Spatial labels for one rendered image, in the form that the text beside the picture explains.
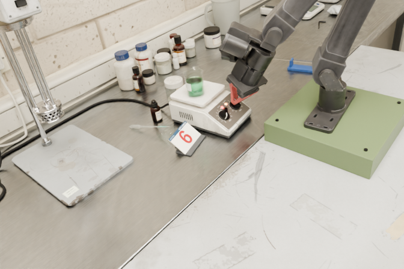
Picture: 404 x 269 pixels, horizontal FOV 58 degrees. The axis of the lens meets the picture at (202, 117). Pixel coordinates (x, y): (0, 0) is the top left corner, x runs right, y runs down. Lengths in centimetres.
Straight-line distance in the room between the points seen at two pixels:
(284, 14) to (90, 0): 72
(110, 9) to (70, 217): 78
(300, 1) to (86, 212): 66
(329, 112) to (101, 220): 59
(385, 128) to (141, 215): 59
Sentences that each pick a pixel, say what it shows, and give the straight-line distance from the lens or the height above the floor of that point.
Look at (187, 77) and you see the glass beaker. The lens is 98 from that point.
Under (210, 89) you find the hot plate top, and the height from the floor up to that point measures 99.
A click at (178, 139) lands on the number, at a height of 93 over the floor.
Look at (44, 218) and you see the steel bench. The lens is 92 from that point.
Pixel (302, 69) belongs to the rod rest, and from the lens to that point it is 130.
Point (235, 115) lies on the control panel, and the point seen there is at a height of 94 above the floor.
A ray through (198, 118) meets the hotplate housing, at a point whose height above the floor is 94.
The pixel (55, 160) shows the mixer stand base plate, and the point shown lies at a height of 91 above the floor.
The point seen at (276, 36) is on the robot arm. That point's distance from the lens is 84.
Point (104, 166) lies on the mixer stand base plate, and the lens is 97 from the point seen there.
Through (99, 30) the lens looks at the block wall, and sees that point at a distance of 138.
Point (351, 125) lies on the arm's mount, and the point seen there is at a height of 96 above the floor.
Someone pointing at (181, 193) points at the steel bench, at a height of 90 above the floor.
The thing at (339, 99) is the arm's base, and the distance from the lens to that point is 95.
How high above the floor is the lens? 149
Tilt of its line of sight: 33 degrees down
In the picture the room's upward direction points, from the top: 8 degrees counter-clockwise
